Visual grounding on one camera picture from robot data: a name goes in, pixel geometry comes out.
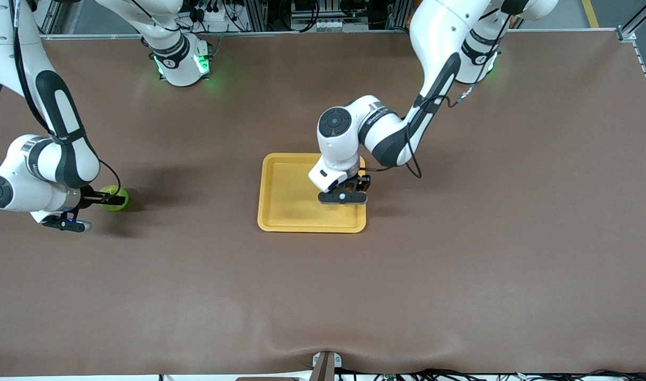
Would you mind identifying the yellow plastic tray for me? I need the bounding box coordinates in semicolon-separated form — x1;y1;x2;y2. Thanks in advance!
257;153;367;233

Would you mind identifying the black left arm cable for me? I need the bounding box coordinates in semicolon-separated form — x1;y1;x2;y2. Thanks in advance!
361;11;514;179

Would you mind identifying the metal table clamp bracket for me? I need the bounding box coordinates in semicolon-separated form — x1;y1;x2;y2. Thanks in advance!
311;351;343;381

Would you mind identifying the green apple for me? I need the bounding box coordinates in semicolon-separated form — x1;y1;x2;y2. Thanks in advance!
99;185;130;212

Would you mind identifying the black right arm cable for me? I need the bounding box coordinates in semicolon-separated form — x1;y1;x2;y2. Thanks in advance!
13;0;122;199

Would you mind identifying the brown table cover mat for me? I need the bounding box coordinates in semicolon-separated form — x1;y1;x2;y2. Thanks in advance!
0;29;646;377

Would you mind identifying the white power strip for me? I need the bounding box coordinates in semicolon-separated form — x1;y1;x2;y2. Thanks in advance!
193;8;234;32

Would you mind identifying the aluminium table edge rail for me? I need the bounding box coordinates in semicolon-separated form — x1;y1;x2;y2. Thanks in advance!
37;28;628;41

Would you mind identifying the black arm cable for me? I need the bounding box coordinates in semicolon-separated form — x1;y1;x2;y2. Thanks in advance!
13;0;122;199
361;11;514;179

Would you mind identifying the aluminium side frame rail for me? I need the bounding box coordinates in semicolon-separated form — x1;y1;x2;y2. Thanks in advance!
617;0;646;114

